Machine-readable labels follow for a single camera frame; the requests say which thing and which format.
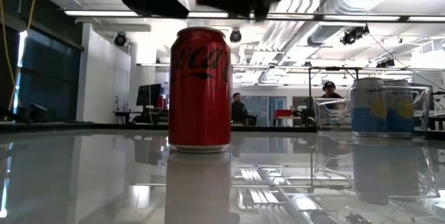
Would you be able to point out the black ceiling spotlight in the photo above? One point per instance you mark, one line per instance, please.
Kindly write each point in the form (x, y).
(235, 36)
(120, 39)
(386, 63)
(353, 36)

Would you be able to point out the long ceiling light strip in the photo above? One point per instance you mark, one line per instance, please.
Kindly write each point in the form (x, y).
(104, 13)

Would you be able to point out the black computer monitor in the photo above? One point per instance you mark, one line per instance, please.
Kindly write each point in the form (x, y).
(149, 94)

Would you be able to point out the red Coca-Cola can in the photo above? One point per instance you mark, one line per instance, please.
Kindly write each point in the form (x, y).
(200, 105)

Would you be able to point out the clear plastic bin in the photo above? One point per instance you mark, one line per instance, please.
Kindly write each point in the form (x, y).
(330, 112)

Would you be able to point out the silver ventilation duct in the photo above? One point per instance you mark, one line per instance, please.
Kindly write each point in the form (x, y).
(323, 34)

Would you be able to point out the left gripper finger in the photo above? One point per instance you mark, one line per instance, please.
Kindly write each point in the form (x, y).
(156, 5)

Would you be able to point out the red seat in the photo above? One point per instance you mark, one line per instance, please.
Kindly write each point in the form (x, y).
(283, 113)

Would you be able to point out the white blue lemon soda can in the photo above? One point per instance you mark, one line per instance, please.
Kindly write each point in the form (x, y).
(366, 119)
(400, 123)

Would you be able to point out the dark office desk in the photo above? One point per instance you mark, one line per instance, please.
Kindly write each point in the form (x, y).
(139, 116)

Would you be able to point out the person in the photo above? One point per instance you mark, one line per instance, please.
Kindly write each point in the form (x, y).
(239, 111)
(330, 93)

